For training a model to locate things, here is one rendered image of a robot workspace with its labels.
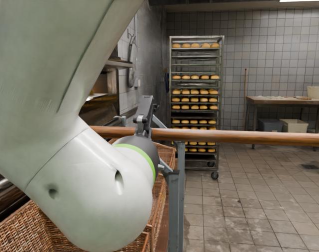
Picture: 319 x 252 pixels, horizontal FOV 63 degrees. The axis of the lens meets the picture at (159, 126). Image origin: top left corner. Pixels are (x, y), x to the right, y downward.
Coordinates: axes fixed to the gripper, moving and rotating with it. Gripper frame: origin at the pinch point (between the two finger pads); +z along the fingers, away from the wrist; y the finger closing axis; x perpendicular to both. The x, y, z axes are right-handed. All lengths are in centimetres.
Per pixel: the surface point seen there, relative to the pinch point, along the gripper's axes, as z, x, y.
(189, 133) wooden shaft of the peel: -1.0, 9.0, -0.9
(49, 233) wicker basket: 27, -48, 49
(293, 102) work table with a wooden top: 411, 178, 31
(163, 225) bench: 57, -4, 61
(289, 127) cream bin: 427, 182, 78
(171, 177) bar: 35.5, 1.5, 25.6
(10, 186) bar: -26.6, -18.6, 3.0
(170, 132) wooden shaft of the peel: -0.9, 4.3, -1.0
